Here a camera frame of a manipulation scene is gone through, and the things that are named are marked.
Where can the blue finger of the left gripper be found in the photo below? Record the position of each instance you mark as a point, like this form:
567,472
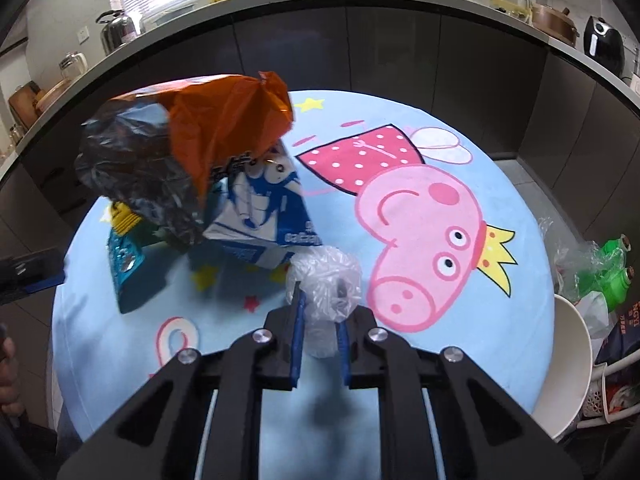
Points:
28,274

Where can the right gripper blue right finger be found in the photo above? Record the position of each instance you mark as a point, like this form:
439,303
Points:
342,340

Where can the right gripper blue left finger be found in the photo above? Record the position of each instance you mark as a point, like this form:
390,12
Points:
297,339

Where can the clear plastic ball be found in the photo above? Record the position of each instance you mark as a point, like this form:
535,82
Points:
331,280

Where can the teal snack box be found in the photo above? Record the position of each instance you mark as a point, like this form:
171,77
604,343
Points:
138,271

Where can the yellow snack wrapper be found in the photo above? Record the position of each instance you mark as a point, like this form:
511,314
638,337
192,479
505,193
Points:
123,219

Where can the blue white penguin bag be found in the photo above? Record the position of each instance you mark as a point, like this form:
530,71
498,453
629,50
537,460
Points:
262,218

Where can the orange black snack bag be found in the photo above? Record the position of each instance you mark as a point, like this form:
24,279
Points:
200,154

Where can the white trash bin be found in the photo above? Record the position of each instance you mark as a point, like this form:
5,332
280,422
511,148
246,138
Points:
569,374

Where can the dark kitchen cabinets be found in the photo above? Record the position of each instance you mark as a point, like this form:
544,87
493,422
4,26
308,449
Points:
511,90

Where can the person's left hand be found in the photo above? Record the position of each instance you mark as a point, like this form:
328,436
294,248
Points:
10,394

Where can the blue cartoon pig tablecloth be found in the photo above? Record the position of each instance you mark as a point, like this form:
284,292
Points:
368,298

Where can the glass pitcher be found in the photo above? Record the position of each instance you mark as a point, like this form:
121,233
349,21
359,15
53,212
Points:
73,65

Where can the clear bag with green beans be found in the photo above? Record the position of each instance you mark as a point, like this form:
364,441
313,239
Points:
573,265

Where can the white plastic shopping bag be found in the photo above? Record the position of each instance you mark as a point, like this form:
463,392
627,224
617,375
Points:
594,311

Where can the cream plastic storage rack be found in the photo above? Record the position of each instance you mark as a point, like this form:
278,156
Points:
613,395

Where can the green plastic bottle back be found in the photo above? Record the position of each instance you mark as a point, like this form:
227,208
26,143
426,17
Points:
607,254

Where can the green plastic bottle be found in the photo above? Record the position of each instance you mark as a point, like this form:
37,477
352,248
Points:
615,286
607,254

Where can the green plastic bottle front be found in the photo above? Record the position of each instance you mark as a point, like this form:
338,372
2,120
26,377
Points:
615,286

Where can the steel kettle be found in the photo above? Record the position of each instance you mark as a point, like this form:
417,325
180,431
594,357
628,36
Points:
117,29

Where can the dark blue paper bag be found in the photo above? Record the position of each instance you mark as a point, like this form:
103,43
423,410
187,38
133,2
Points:
623,339

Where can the brown cooking pot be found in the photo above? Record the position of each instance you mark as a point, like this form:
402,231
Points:
556,24

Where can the black air fryer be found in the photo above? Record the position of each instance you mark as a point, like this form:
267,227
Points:
604,44

